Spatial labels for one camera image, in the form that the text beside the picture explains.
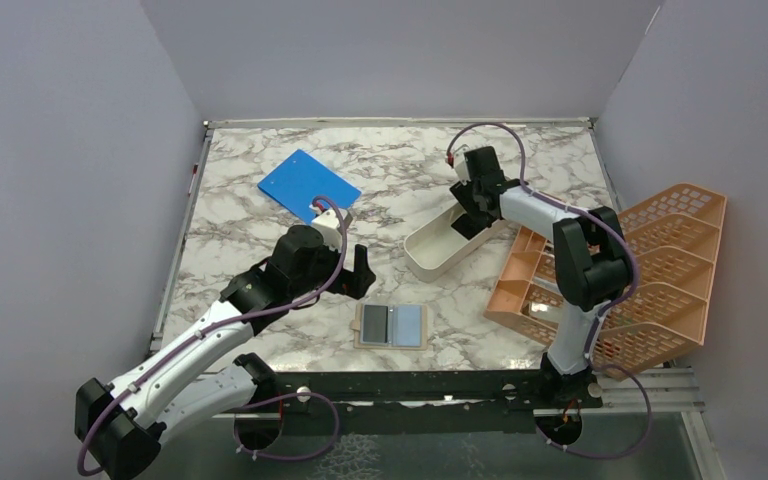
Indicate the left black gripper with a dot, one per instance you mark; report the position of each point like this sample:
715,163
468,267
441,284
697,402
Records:
354,284

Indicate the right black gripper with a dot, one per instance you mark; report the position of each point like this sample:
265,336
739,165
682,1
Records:
462,194

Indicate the black credit card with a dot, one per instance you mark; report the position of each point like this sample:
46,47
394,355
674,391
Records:
374,324

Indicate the beige card holder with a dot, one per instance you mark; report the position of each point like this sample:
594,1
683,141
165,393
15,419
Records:
408,328

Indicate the white oblong tray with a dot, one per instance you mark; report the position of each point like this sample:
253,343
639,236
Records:
436,247

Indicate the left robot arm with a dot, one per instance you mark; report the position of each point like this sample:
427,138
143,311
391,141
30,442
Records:
122,424

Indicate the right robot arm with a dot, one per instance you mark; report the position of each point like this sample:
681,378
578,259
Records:
592,263

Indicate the blue plastic board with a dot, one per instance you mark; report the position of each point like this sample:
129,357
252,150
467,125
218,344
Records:
299,179

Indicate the orange plastic file rack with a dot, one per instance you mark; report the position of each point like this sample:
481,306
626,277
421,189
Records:
675,237

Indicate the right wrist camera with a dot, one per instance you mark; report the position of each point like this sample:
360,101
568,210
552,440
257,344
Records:
455,158

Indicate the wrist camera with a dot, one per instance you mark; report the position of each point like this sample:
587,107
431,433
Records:
455,158
330,222

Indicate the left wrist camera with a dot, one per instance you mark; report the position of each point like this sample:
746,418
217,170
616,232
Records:
330,222

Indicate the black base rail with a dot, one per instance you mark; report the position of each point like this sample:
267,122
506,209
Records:
406,402

